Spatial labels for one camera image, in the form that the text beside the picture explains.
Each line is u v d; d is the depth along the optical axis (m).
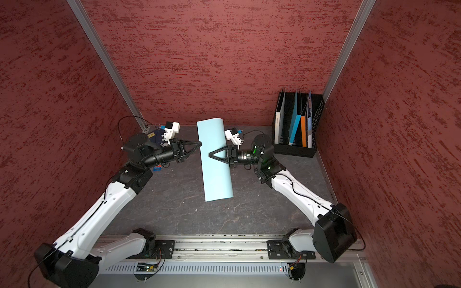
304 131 0.93
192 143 0.63
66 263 0.36
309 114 0.88
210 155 0.61
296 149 1.07
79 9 0.71
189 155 0.61
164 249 0.73
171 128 0.61
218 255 0.74
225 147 0.60
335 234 0.40
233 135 0.64
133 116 1.13
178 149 0.57
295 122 0.89
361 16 0.73
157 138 1.20
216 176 0.60
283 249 0.66
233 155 0.58
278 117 0.88
